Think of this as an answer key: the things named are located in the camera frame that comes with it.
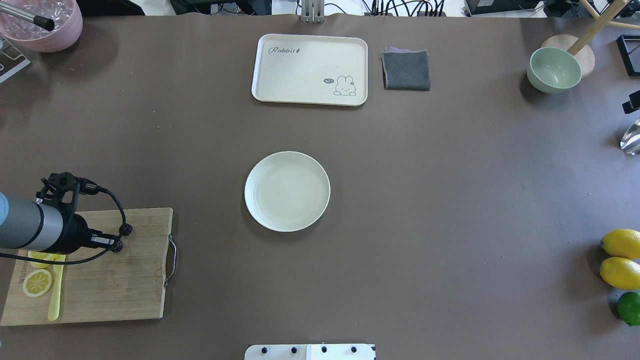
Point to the upper lemon slice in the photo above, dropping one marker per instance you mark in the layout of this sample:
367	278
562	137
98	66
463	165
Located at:
41	256

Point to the yellow plastic knife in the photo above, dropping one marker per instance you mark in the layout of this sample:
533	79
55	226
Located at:
55	300

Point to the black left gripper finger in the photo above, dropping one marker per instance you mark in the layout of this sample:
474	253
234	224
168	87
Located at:
117	246

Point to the lemon slice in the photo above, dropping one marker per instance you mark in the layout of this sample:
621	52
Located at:
37	283
41	256

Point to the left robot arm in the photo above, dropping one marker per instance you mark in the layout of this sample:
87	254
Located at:
50	223

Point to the wooden stand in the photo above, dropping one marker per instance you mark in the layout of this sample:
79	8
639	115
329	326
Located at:
579	47

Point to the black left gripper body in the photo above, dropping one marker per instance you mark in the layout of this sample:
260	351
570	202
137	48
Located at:
76	233

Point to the aluminium frame post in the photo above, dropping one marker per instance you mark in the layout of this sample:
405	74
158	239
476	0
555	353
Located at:
312	11

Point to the green lime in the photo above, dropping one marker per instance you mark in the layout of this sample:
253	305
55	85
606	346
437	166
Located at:
628	308

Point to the black frame box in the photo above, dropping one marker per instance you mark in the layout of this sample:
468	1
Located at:
629	49

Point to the lower lemon slice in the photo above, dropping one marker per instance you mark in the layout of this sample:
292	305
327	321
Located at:
37	283

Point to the grey folded cloth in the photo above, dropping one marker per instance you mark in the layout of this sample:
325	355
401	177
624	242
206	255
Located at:
404	69

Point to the whole lemon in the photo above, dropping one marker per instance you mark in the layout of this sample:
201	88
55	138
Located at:
622	242
620	273

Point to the white cup rack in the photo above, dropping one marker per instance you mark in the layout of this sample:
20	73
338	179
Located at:
12	60

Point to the metal rod black tip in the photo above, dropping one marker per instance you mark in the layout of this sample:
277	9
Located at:
40	21

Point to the bamboo cutting board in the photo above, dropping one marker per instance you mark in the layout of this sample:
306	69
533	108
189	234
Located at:
123	286

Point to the metal scoop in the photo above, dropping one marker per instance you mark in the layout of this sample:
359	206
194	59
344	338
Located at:
630	140

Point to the lower whole lemon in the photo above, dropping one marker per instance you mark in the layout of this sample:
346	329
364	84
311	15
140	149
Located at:
620	273

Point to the cream round plate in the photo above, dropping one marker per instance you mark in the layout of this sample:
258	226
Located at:
287	191

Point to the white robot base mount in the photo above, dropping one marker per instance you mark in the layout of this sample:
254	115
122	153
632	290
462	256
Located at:
311	351

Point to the dark red cherry pair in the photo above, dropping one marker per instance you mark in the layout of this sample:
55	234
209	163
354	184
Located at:
122	237

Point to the upper whole lemon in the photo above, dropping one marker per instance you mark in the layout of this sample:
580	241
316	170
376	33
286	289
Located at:
622	242

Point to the cream rabbit tray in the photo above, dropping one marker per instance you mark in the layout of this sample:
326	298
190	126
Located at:
311	69

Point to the pink bowl with ice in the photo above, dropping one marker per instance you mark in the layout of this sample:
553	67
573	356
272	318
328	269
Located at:
68	25

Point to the green bowl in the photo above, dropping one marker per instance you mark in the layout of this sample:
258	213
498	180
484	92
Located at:
552	70

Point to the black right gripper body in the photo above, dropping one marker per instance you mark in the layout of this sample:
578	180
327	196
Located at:
628	107

